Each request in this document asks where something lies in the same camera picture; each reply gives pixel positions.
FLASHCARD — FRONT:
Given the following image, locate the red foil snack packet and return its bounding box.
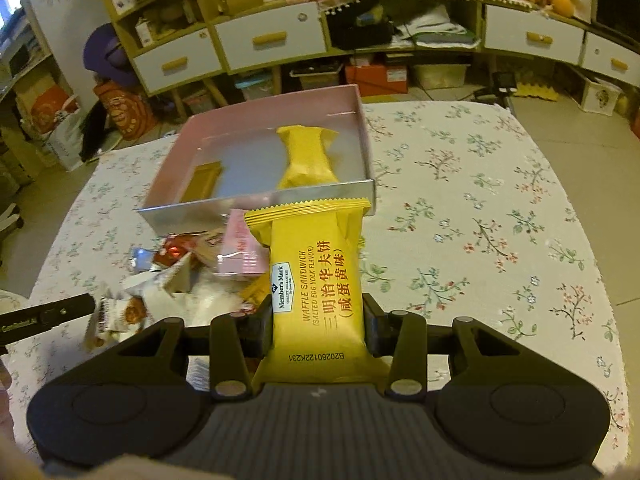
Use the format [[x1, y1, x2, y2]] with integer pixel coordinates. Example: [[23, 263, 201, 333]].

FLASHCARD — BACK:
[[152, 239, 201, 267]]

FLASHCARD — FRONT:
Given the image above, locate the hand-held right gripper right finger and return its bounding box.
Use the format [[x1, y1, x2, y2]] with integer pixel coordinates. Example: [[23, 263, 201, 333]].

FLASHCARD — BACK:
[[362, 292, 546, 396]]

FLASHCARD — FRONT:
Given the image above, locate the pile of folded clothes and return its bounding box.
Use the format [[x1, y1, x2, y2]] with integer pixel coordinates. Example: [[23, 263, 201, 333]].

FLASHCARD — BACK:
[[395, 5, 481, 48]]

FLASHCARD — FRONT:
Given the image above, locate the yellow waffle snack packet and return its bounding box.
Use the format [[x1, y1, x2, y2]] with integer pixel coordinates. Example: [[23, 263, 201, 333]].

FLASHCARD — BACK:
[[243, 197, 391, 393], [276, 125, 340, 191]]

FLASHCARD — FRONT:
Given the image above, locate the tall wooden shelf cabinet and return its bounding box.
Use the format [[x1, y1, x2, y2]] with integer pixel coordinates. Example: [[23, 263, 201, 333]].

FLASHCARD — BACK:
[[97, 0, 333, 111]]

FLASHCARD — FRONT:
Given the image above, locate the black microwave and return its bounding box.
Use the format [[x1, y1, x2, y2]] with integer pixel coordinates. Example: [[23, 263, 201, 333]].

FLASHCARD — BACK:
[[592, 0, 640, 43]]

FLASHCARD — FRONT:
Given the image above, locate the white printed box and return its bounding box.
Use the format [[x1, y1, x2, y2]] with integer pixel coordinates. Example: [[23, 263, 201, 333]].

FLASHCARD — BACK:
[[582, 80, 623, 111]]

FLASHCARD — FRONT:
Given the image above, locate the orange printed bag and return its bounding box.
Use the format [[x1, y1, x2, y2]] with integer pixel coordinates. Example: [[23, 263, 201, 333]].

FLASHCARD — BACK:
[[95, 82, 158, 138]]

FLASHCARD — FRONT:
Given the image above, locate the clear white snack packet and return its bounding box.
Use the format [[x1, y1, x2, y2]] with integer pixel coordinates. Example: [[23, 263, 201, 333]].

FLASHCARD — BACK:
[[150, 275, 251, 328]]

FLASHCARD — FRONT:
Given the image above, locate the gold snack packet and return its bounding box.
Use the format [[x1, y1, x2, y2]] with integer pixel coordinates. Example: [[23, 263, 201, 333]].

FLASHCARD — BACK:
[[180, 160, 223, 203]]

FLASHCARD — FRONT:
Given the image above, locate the red shoe box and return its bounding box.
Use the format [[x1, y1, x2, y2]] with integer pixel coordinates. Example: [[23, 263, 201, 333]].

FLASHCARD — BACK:
[[345, 62, 411, 96]]

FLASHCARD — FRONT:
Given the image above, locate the silver foil snack packet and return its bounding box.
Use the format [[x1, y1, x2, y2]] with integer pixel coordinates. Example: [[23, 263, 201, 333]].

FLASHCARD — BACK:
[[131, 247, 156, 273]]

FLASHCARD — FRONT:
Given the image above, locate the yellow foam mat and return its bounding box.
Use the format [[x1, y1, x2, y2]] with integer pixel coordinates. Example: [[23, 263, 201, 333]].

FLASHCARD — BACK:
[[517, 85, 556, 103]]

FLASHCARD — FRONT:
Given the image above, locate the small yellow snack packet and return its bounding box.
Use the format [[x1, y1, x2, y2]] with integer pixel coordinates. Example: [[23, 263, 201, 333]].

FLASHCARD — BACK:
[[240, 275, 273, 312]]

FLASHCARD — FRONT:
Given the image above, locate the white shopping bag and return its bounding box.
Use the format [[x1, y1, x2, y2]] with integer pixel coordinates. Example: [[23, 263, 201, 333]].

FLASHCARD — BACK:
[[20, 95, 83, 171]]

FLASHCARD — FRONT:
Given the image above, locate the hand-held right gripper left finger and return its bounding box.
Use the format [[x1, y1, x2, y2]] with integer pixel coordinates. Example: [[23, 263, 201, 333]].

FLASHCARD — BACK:
[[102, 307, 275, 403]]

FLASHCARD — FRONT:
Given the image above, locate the brown cardboard box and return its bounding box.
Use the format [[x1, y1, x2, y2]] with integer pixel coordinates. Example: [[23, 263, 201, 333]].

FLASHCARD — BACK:
[[222, 0, 263, 16]]

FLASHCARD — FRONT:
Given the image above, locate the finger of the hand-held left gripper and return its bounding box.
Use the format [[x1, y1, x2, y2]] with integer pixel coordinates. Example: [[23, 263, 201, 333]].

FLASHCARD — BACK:
[[0, 294, 96, 347]]

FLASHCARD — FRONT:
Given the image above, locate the black tripod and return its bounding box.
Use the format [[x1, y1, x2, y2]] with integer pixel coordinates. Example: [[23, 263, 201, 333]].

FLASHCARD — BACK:
[[475, 72, 521, 111]]

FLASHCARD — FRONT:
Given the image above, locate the pink cardboard box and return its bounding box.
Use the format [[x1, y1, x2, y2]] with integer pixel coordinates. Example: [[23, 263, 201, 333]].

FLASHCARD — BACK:
[[137, 84, 378, 236]]

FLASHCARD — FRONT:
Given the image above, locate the clear storage bin blue lid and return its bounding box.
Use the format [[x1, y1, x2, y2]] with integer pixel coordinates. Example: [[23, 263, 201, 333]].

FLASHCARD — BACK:
[[237, 72, 281, 101]]

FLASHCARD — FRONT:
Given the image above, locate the plain white snack packet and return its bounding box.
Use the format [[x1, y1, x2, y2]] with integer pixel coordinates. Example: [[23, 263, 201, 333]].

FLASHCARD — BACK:
[[122, 260, 196, 297]]

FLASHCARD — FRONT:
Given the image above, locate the beige snack packet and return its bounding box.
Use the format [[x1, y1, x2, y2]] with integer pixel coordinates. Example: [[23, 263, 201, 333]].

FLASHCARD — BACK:
[[192, 230, 228, 273]]

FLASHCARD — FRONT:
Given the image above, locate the pink snack packet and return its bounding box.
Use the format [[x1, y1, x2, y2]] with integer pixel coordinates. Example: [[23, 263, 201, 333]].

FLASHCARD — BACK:
[[217, 209, 268, 278]]

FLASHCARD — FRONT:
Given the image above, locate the white drawer with yellow handle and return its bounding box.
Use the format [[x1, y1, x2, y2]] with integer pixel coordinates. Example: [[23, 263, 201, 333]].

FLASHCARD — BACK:
[[484, 4, 585, 63], [215, 2, 328, 73], [582, 32, 640, 86], [132, 32, 223, 93]]

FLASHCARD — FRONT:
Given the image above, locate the white cookie-print snack packet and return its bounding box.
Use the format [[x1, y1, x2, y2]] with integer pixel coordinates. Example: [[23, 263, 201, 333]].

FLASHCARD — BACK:
[[82, 295, 151, 353]]

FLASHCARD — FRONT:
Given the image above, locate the low wooden cabinet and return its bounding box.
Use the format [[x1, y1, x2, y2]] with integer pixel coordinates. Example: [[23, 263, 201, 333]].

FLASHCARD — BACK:
[[320, 0, 640, 91]]

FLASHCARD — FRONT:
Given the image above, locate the clear storage bin dark lid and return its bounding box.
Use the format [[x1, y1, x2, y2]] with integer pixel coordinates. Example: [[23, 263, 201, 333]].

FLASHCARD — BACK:
[[290, 67, 343, 91]]

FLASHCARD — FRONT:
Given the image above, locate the floral tablecloth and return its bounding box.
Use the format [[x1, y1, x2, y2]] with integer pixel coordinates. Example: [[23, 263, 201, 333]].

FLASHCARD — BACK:
[[10, 102, 631, 466]]

